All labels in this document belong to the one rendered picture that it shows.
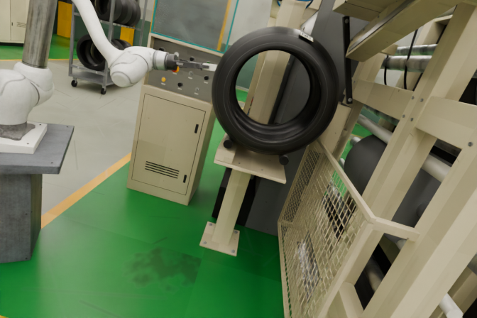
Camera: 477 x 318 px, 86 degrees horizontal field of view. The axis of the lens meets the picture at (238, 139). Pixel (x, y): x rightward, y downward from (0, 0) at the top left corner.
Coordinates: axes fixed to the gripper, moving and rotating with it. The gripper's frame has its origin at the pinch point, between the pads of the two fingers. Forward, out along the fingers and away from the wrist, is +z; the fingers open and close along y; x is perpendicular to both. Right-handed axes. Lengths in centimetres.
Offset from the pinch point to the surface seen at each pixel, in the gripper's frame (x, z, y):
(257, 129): 31.2, 26.7, 15.1
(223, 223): 106, 14, 28
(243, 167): 45, 23, -9
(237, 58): -5.7, 13.7, -12.1
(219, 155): 40.2, 10.2, -9.3
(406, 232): 35, 72, -58
